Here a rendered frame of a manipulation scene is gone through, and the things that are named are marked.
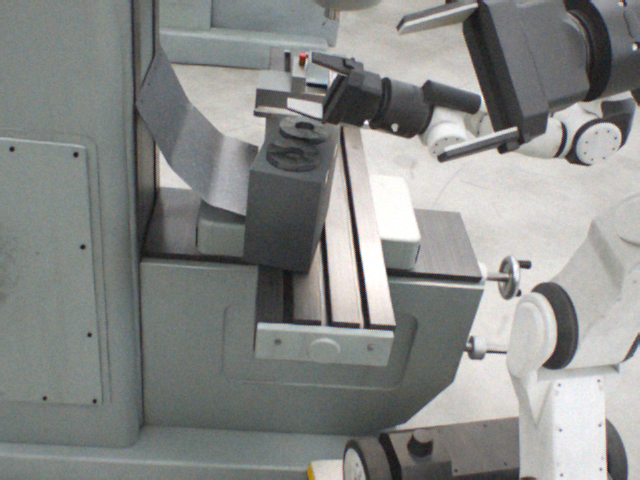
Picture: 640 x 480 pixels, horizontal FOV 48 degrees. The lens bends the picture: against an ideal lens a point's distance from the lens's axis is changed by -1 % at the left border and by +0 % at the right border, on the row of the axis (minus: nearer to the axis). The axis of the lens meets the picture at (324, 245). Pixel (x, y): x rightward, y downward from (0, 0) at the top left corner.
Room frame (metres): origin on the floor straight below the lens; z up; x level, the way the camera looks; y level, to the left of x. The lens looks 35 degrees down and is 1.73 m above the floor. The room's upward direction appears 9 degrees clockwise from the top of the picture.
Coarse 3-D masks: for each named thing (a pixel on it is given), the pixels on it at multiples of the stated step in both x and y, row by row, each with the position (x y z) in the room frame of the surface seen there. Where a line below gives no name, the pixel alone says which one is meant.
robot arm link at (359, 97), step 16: (336, 80) 1.08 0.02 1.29; (352, 80) 1.04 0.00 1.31; (368, 80) 1.07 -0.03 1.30; (384, 80) 1.11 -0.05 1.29; (400, 80) 1.11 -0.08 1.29; (336, 96) 1.06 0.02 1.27; (352, 96) 1.04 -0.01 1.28; (368, 96) 1.05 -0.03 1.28; (384, 96) 1.07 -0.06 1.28; (400, 96) 1.07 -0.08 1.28; (336, 112) 1.05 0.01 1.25; (352, 112) 1.06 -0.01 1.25; (368, 112) 1.06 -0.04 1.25; (384, 112) 1.06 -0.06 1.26; (400, 112) 1.06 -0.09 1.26; (384, 128) 1.06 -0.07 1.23; (400, 128) 1.06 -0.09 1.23
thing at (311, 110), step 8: (288, 104) 1.07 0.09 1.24; (296, 104) 1.07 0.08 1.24; (304, 104) 1.08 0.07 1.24; (312, 104) 1.09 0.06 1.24; (320, 104) 1.10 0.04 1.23; (296, 112) 1.06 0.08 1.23; (304, 112) 1.07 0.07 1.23; (312, 112) 1.07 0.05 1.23; (320, 112) 1.08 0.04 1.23; (320, 120) 1.07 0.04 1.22
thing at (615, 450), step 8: (608, 424) 1.10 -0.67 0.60; (608, 432) 1.08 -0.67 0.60; (616, 432) 1.08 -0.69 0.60; (608, 440) 1.06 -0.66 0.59; (616, 440) 1.06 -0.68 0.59; (608, 448) 1.04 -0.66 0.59; (616, 448) 1.05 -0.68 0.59; (624, 448) 1.05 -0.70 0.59; (608, 456) 1.03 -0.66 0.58; (616, 456) 1.03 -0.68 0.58; (624, 456) 1.04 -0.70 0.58; (608, 464) 1.02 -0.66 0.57; (616, 464) 1.02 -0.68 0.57; (624, 464) 1.02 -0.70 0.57; (608, 472) 1.01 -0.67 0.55; (616, 472) 1.01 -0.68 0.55; (624, 472) 1.01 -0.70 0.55
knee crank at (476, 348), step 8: (472, 336) 1.36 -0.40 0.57; (480, 336) 1.36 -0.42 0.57; (472, 344) 1.34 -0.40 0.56; (480, 344) 1.33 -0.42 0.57; (488, 344) 1.35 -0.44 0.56; (472, 352) 1.32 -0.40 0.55; (480, 352) 1.32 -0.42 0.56; (488, 352) 1.34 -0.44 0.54; (496, 352) 1.34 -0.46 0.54; (504, 352) 1.34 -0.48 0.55; (480, 360) 1.32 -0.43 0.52
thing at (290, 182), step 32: (288, 128) 1.13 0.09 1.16; (320, 128) 1.15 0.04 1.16; (256, 160) 1.03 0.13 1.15; (288, 160) 1.02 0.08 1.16; (320, 160) 1.06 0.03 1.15; (256, 192) 0.99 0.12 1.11; (288, 192) 0.99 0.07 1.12; (320, 192) 0.99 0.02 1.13; (256, 224) 0.99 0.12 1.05; (288, 224) 0.99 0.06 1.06; (320, 224) 1.07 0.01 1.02; (256, 256) 0.99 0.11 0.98; (288, 256) 0.99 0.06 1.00
